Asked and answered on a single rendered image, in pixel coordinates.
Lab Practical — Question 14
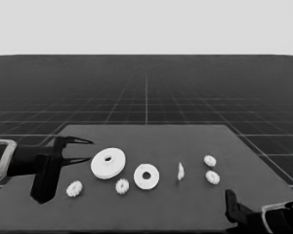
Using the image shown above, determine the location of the white round carrier with pins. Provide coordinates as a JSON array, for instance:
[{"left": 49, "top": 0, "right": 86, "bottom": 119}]
[{"left": 133, "top": 163, "right": 160, "bottom": 191}]

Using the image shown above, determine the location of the small white T-shaped piece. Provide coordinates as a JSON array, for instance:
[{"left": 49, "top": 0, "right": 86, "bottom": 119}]
[{"left": 177, "top": 161, "right": 186, "bottom": 181}]

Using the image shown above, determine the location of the small white toothed gear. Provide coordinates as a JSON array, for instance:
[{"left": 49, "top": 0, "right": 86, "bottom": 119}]
[
  {"left": 203, "top": 154, "right": 218, "bottom": 168},
  {"left": 114, "top": 177, "right": 130, "bottom": 196},
  {"left": 65, "top": 179, "right": 84, "bottom": 198},
  {"left": 205, "top": 170, "right": 221, "bottom": 185}
]

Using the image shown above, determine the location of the large thick white disc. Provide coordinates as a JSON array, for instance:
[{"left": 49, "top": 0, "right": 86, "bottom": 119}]
[{"left": 90, "top": 147, "right": 127, "bottom": 180}]

